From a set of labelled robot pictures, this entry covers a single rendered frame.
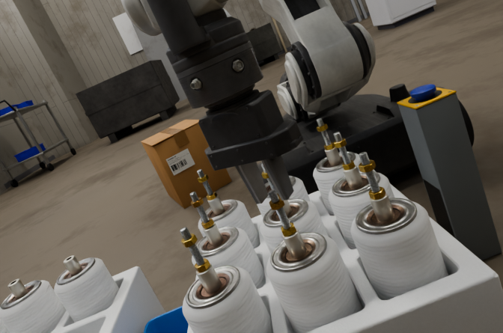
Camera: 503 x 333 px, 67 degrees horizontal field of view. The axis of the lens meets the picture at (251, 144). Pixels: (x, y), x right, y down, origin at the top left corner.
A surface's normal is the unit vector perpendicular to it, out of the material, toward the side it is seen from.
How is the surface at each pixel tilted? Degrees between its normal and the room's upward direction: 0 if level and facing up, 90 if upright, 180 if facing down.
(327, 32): 47
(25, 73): 90
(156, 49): 74
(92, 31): 90
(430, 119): 90
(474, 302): 90
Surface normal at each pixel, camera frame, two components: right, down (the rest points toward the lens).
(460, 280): -0.39, -0.89
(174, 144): 0.39, 0.07
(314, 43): -0.21, -0.44
